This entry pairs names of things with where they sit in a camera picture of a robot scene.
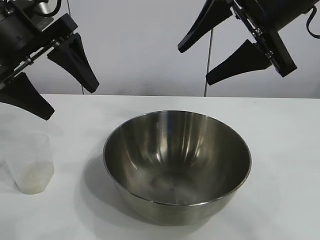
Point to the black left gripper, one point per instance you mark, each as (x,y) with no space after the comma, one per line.
(17,35)

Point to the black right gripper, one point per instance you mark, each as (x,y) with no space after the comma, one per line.
(272,15)

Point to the clear plastic measuring cup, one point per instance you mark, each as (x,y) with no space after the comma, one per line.
(32,150)

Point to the white uncooked rice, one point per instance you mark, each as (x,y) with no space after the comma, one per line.
(35,177)

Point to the stainless steel mixing bowl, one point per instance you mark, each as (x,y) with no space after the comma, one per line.
(175,155)

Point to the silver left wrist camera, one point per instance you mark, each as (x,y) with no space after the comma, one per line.
(43,7)

